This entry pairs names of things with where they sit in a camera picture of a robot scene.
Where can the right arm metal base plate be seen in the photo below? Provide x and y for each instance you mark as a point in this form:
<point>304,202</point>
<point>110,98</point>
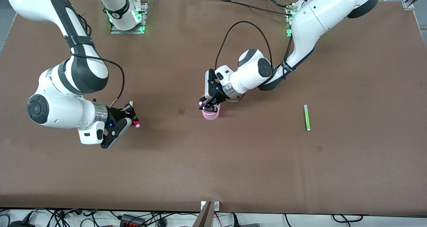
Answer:
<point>126,31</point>

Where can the purple marker pen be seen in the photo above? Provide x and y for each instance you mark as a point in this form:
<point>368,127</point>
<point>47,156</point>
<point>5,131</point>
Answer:
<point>202,104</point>

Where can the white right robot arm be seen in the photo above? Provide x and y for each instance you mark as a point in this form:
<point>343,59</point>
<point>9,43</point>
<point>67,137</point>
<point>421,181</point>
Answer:
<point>60,110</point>

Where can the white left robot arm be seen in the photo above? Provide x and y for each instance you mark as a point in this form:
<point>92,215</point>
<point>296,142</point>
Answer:
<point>320,17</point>

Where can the metal table corner bracket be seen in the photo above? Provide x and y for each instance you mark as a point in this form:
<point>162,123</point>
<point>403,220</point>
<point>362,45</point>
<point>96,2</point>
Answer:
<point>408,4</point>

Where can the black power plug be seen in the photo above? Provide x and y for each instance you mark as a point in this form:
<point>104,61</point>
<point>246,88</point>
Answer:
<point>245,224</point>

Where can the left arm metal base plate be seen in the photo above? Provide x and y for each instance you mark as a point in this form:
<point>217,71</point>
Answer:
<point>289,20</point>

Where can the black orange power strip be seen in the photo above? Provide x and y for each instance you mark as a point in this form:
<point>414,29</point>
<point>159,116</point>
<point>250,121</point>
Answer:
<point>132,221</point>

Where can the grey slanted post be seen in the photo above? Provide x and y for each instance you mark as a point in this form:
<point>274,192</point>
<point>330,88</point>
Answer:
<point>204,217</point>

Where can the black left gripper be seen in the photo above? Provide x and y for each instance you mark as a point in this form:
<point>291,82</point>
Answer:
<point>220,96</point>

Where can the green marker pen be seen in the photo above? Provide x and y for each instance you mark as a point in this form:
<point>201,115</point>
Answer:
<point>307,118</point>

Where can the pink plastic cup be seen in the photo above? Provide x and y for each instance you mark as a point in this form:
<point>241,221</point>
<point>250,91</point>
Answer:
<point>211,115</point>

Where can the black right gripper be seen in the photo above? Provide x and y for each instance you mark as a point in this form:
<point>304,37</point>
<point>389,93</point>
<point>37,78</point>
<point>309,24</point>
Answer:
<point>115,115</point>

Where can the pink marker pen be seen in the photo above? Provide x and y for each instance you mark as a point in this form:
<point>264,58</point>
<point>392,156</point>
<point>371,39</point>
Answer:
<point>135,123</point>

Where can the small metal edge bracket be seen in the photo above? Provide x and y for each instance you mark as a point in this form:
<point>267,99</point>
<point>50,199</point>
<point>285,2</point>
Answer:
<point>217,205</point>

